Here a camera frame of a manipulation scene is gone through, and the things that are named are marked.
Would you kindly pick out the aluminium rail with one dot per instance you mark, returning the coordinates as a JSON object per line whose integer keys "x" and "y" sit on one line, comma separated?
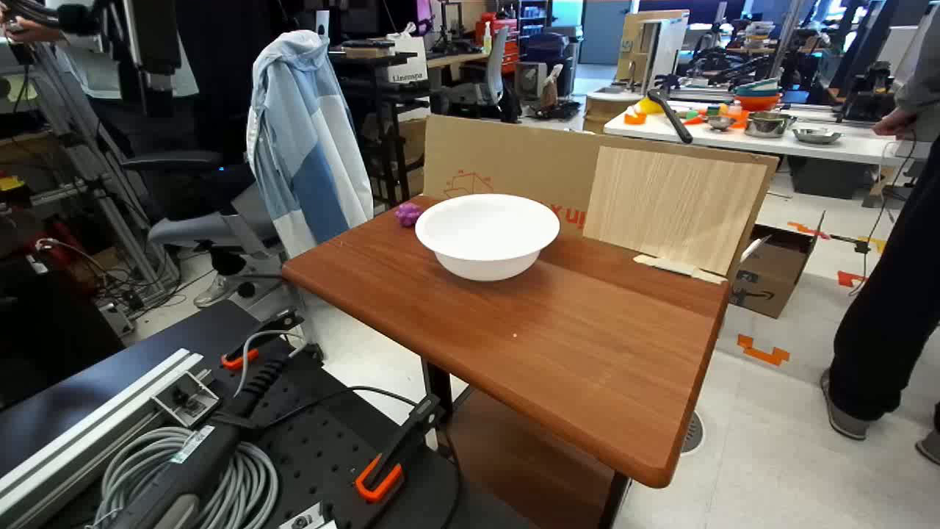
{"x": 62, "y": 469}

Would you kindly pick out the light wooden board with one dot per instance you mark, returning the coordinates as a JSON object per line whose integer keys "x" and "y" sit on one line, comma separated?
{"x": 676, "y": 207}

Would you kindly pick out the white bowl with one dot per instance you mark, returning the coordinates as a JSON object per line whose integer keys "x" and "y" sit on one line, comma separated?
{"x": 485, "y": 236}

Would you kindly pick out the wooden table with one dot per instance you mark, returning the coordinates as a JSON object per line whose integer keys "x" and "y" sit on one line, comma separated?
{"x": 588, "y": 342}

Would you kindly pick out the blue white cloth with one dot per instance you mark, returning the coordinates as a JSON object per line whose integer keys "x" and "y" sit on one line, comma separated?
{"x": 300, "y": 145}

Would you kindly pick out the black office chair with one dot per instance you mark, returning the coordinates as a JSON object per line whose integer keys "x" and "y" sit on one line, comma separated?
{"x": 196, "y": 192}

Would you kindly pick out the person in black trousers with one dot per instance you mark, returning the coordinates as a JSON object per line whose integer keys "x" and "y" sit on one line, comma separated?
{"x": 890, "y": 317}

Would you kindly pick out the purple toy grapes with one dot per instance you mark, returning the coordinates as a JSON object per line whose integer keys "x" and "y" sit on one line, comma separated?
{"x": 410, "y": 216}

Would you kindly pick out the large cardboard sheet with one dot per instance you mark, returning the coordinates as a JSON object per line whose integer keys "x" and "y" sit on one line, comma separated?
{"x": 488, "y": 157}

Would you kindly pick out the orange black clamp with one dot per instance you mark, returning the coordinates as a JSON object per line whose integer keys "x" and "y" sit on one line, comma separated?
{"x": 385, "y": 470}

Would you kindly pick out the open cardboard box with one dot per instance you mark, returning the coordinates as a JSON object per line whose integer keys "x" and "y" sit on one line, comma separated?
{"x": 770, "y": 269}

